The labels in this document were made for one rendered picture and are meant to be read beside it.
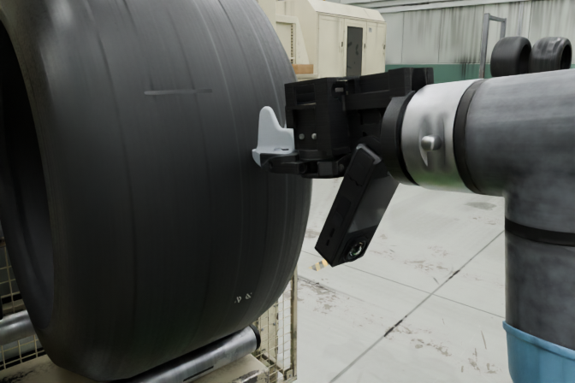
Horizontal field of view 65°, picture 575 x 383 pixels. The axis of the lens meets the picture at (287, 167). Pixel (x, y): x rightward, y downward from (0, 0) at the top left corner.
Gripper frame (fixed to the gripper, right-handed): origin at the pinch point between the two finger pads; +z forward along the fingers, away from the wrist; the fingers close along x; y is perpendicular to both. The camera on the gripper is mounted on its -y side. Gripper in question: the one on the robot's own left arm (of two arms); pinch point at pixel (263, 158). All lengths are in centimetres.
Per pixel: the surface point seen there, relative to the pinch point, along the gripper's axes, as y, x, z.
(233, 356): -31.6, -4.6, 18.8
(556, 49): 47, -502, 155
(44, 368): -37, 16, 50
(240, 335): -29.4, -6.8, 19.6
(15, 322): -26, 20, 47
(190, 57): 11.0, 5.6, 3.6
